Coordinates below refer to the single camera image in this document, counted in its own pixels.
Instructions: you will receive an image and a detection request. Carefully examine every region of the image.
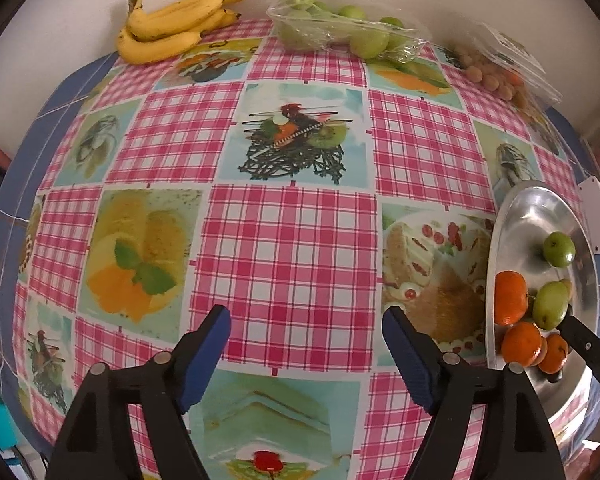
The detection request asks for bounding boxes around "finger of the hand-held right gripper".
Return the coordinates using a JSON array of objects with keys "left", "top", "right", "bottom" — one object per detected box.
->
[{"left": 556, "top": 302, "right": 600, "bottom": 406}]

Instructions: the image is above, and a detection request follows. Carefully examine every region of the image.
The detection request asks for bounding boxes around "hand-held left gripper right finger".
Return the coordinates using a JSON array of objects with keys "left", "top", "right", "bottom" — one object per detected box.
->
[{"left": 382, "top": 306, "right": 566, "bottom": 480}]

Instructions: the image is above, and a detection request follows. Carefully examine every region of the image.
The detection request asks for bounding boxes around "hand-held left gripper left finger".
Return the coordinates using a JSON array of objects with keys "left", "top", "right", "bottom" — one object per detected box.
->
[{"left": 45, "top": 305, "right": 232, "bottom": 480}]

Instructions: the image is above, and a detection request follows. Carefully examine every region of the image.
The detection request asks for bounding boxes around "small orange tangerine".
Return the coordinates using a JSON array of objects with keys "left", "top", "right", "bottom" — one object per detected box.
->
[{"left": 537, "top": 333, "right": 570, "bottom": 375}]

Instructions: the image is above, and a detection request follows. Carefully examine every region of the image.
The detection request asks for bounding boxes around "elongated green jujube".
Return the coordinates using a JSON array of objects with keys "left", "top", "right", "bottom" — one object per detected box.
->
[{"left": 532, "top": 281, "right": 570, "bottom": 331}]

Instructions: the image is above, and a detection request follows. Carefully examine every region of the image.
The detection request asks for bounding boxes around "large orange tangerine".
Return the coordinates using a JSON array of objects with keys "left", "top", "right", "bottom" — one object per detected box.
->
[{"left": 501, "top": 321, "right": 546, "bottom": 367}]

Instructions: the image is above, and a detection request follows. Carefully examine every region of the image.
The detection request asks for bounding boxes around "orange tangerine with stem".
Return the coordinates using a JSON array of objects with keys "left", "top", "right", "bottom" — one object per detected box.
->
[{"left": 494, "top": 271, "right": 530, "bottom": 326}]

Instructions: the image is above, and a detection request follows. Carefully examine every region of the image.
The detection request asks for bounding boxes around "round green jujube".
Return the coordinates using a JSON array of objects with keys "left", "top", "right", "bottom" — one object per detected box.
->
[{"left": 543, "top": 231, "right": 577, "bottom": 267}]

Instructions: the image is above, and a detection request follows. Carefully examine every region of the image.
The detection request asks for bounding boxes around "round silver metal tray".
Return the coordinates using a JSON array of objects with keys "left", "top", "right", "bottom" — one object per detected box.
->
[{"left": 486, "top": 181, "right": 600, "bottom": 423}]

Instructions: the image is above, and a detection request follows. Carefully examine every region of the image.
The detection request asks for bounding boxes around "white flat plastic device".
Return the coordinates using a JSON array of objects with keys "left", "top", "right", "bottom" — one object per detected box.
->
[{"left": 577, "top": 176, "right": 600, "bottom": 256}]

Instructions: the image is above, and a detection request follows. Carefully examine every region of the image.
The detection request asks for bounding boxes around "pile of brown longans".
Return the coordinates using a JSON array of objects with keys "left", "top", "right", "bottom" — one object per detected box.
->
[{"left": 452, "top": 44, "right": 523, "bottom": 103}]

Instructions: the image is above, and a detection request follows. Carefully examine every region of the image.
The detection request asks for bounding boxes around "clear plastic clamshell box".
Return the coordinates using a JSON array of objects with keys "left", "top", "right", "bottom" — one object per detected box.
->
[{"left": 445, "top": 22, "right": 565, "bottom": 108}]

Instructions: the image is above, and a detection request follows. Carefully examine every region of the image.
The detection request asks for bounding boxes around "clear plastic fruit container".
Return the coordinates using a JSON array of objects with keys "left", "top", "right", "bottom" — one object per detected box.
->
[{"left": 266, "top": 2, "right": 431, "bottom": 65}]

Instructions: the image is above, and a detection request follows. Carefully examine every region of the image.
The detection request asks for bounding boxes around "bunch of yellow bananas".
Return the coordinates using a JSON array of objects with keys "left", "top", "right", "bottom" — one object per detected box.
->
[{"left": 117, "top": 0, "right": 254, "bottom": 65}]

